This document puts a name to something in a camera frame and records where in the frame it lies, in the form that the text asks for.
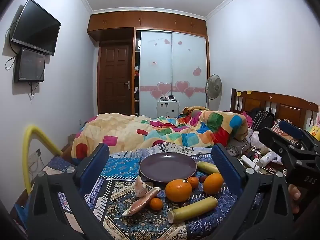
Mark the wall outlet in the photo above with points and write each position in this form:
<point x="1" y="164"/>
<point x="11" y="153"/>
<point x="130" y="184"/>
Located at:
<point x="35" y="155"/>

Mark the large orange with sticker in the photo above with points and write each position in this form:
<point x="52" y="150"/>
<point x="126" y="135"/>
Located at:
<point x="178" y="191"/>

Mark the small black monitor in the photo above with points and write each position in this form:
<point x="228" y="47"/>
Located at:
<point x="29" y="66"/>

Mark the colourful patchwork blanket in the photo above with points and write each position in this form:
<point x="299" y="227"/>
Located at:
<point x="120" y="130"/>

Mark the wooden headboard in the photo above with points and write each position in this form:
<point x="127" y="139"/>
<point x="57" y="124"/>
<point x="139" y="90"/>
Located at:
<point x="282" y="107"/>

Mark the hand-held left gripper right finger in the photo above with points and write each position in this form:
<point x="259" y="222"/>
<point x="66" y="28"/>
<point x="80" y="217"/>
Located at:
<point x="225" y="165"/>

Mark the brown wooden door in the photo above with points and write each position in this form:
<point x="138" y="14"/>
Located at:
<point x="115" y="80"/>

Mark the striped cloth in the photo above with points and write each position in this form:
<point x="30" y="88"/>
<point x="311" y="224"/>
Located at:
<point x="276" y="129"/>

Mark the yellow plush toy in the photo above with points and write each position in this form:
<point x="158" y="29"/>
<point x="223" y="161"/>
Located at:
<point x="315" y="131"/>

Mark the brown round plate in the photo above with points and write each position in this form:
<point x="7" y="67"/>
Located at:
<point x="167" y="167"/>

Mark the small red fruit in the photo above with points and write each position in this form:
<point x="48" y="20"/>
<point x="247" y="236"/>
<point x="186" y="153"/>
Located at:
<point x="203" y="179"/>

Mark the small tangerine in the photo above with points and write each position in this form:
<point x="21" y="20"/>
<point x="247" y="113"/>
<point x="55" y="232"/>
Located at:
<point x="156" y="203"/>
<point x="193" y="182"/>

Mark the black bag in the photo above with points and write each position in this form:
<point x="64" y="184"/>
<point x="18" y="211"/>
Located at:
<point x="262" y="118"/>

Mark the blue patterned bedsheet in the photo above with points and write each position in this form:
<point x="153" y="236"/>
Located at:
<point x="120" y="170"/>

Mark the black wall television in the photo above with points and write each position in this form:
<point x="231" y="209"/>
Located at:
<point x="35" y="27"/>

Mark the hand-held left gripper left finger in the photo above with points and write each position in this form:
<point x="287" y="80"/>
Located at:
<point x="99" y="165"/>

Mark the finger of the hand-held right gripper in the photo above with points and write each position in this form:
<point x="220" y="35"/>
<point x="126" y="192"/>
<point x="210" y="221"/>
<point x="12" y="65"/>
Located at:
<point x="275" y="141"/>
<point x="293" y="130"/>

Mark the standing fan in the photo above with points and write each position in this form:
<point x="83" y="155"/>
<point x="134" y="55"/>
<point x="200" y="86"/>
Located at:
<point x="213" y="86"/>

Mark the wooden wardrobe with sliding doors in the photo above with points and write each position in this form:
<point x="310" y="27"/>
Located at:
<point x="172" y="62"/>

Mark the white power strip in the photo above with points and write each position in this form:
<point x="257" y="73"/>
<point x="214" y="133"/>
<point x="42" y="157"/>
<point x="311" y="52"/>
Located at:
<point x="248" y="161"/>

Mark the person's right hand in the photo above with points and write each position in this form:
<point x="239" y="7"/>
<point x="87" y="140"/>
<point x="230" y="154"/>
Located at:
<point x="294" y="195"/>

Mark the yellow chair back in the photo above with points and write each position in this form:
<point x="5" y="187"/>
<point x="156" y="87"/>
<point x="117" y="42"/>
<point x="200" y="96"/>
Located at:
<point x="27" y="150"/>

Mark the white cabinet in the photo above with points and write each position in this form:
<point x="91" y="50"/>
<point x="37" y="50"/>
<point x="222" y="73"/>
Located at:
<point x="168" y="108"/>

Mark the plain orange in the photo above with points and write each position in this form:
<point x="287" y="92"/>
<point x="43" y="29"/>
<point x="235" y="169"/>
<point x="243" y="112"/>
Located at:
<point x="213" y="183"/>

